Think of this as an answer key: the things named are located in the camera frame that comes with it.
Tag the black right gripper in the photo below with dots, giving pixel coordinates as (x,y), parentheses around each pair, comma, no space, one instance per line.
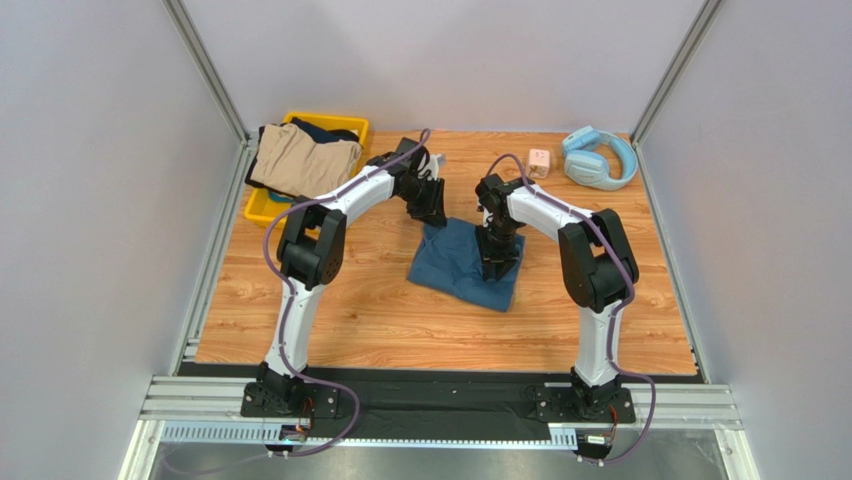
(498,247)

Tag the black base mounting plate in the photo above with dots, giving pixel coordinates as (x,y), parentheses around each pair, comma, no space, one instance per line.
(410,404)

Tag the aluminium left corner post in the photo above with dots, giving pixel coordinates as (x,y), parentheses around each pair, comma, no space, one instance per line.
(182,19)

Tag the aluminium right corner post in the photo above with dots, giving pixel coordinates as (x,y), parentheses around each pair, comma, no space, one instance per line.
(695,34)

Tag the blue t-shirt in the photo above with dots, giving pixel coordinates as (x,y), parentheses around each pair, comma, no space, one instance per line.
(448,260)

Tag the yellow plastic bin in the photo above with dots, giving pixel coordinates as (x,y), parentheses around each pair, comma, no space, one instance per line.
(305,154)

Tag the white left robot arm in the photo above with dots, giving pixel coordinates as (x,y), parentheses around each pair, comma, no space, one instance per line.
(310,255)

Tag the beige folded t-shirt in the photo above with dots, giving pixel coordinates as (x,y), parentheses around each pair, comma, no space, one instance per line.
(303,163)

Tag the light blue headphones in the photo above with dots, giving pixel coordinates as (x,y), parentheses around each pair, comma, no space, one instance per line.
(586,167)

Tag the pink power adapter cube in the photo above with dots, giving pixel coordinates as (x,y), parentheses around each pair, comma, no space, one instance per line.
(538,163)

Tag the aluminium corner post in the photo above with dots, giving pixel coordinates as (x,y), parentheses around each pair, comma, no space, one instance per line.
(182,19)
(695,34)

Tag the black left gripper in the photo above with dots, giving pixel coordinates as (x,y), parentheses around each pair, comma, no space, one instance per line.
(432,212)

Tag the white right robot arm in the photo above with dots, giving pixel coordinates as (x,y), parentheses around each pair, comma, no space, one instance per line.
(599,272)

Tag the aluminium front frame rail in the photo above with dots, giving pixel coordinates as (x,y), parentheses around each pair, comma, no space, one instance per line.
(666,407)

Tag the black folded t-shirt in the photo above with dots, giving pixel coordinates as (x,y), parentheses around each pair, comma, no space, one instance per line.
(333,136)

